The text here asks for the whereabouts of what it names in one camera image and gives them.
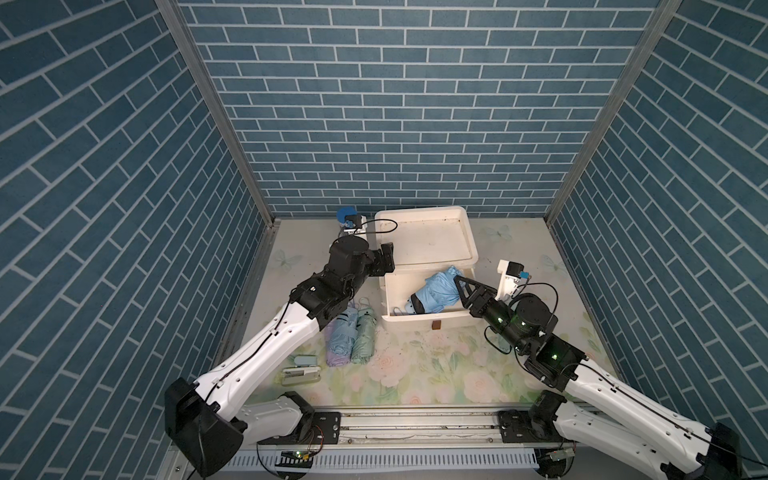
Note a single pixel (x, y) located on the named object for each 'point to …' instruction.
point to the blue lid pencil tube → (342, 213)
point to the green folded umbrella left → (363, 345)
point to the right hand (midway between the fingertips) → (462, 281)
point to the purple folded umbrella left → (334, 359)
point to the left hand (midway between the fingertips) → (389, 246)
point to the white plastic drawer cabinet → (425, 242)
